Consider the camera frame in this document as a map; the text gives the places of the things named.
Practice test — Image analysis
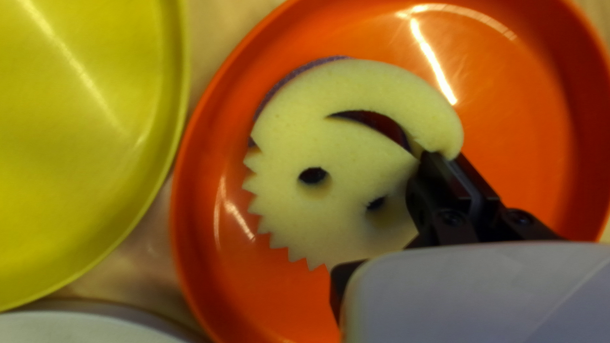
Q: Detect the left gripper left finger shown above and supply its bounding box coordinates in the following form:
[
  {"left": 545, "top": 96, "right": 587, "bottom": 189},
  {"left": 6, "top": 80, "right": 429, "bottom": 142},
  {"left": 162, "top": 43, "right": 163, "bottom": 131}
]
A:
[{"left": 330, "top": 151, "right": 479, "bottom": 325}]

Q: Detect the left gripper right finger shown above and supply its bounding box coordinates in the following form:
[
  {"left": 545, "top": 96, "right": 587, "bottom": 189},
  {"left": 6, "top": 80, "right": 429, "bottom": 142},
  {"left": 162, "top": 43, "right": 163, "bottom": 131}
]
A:
[{"left": 450, "top": 153, "right": 563, "bottom": 243}]

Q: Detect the yellow smiling sponge blue underside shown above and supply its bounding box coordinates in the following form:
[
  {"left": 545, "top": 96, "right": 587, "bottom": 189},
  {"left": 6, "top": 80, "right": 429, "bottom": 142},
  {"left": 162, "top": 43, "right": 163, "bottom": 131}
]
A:
[{"left": 243, "top": 56, "right": 465, "bottom": 271}]

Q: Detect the orange round plate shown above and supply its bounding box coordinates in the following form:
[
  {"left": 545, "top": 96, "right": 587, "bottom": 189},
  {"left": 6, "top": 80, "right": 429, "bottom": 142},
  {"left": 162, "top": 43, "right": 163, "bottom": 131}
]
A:
[{"left": 169, "top": 0, "right": 610, "bottom": 343}]

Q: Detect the yellow round plate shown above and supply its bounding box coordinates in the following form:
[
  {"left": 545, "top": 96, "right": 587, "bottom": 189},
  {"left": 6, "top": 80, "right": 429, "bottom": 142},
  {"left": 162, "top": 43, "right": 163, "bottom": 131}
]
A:
[{"left": 0, "top": 0, "right": 191, "bottom": 313}]

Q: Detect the pale grey round plate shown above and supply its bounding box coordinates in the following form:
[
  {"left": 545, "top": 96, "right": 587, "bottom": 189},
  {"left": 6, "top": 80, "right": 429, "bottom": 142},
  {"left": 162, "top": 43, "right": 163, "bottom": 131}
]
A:
[{"left": 0, "top": 298, "right": 210, "bottom": 343}]

